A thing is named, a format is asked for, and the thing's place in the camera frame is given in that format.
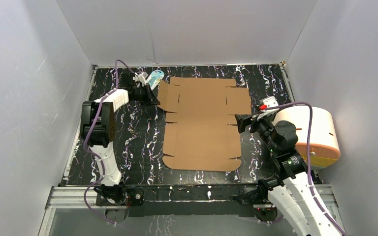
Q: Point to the brown cardboard box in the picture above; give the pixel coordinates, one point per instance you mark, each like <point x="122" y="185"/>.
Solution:
<point x="201" y="131"/>

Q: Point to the teal white packaged item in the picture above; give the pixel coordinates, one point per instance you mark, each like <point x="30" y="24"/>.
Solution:
<point x="154" y="78"/>

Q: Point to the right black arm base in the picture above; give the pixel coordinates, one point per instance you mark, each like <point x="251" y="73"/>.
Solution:
<point x="257" y="198"/>

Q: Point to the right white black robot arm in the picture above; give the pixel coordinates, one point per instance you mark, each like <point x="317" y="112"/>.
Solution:
<point x="291" y="190"/>

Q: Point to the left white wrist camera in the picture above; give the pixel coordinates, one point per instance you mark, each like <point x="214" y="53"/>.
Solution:
<point x="141" y="78"/>

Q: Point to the aluminium frame rail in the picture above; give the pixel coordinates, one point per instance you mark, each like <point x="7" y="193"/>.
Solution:
<point x="158" y="200"/>

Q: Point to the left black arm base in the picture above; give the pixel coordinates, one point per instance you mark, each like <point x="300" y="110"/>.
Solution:
<point x="117" y="200"/>

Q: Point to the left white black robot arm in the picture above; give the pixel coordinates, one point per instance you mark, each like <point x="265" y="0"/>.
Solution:
<point x="98" y="124"/>

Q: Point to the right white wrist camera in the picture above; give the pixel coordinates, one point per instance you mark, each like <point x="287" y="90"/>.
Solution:
<point x="268" y="106"/>

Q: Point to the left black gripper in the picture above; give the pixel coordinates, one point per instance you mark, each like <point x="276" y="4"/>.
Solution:
<point x="148" y="95"/>

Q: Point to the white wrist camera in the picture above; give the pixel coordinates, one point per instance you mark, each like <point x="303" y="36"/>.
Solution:
<point x="268" y="106"/>
<point x="141" y="78"/>

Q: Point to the large white tape roll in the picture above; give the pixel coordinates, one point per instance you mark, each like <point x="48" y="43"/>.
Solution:
<point x="324" y="146"/>

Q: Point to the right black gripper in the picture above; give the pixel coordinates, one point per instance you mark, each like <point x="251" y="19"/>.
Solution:
<point x="240" y="123"/>

